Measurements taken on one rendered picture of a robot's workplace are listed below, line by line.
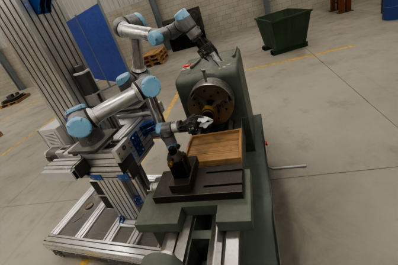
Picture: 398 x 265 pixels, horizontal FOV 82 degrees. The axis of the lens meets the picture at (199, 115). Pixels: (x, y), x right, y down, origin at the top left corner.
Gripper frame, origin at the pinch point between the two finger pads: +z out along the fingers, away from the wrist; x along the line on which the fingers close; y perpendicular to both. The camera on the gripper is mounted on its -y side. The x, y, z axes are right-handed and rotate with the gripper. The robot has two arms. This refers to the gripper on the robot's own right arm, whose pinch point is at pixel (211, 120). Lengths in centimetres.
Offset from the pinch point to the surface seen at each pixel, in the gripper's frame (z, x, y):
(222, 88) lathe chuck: 7.6, 11.4, -19.4
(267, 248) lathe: 23, -54, 44
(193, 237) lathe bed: -5, -25, 59
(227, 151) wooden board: 6.7, -19.1, 7.1
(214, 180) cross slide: 4.7, -11.1, 38.9
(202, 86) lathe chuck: -4.8, 15.5, -19.1
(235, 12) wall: -41, -16, -1015
